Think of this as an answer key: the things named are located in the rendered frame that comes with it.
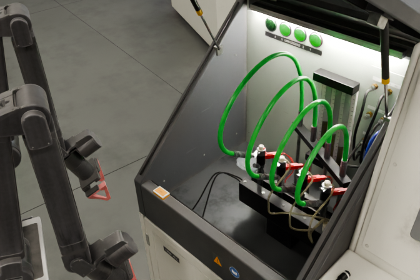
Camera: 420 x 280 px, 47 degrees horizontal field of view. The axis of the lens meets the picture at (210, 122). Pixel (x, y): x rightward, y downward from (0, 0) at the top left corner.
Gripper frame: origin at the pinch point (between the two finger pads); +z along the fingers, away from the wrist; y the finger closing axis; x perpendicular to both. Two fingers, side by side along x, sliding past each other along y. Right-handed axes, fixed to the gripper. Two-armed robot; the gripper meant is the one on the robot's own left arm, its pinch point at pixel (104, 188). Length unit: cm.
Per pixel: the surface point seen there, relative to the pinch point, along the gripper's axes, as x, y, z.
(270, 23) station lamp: -75, 13, -5
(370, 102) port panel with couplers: -83, -23, 15
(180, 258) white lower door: -4.2, -14.3, 33.2
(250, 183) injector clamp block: -39.0, -15.3, 21.7
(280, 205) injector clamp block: -43, -28, 24
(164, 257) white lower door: 2.4, -5.7, 38.1
